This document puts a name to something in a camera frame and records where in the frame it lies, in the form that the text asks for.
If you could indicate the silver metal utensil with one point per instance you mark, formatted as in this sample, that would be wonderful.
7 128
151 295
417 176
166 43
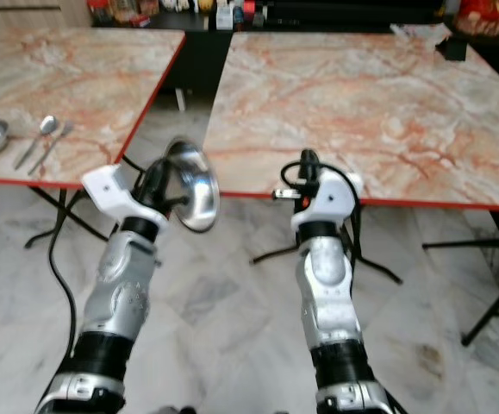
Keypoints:
283 195

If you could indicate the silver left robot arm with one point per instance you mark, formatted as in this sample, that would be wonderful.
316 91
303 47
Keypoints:
121 297

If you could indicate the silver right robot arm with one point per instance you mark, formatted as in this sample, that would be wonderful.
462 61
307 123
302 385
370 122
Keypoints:
327 285

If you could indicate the marble-top red-edged folding table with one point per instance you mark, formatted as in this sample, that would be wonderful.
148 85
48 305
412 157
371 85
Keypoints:
77 73
361 95

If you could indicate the steel fork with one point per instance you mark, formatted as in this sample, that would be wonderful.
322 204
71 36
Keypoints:
53 146

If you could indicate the steel spoon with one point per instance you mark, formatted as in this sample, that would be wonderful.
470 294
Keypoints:
47 126

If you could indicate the white plastic container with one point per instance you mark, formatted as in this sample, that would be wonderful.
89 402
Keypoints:
225 17

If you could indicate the clear plastic wrapper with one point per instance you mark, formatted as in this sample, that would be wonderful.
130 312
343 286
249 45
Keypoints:
417 33

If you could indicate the red-labelled jars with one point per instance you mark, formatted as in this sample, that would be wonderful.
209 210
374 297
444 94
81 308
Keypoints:
120 10

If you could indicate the small black box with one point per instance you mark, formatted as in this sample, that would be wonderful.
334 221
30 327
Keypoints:
452 47

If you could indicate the light wooden cabinet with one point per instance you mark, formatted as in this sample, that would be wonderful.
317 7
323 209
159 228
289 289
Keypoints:
29 13

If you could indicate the red patterned bag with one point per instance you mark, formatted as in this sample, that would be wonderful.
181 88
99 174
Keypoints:
483 15

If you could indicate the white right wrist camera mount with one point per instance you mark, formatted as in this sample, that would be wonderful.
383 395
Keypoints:
333 197

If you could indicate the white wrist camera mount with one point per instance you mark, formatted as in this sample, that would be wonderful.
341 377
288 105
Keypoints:
333 197
109 191

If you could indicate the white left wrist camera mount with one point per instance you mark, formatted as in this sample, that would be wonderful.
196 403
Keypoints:
109 191

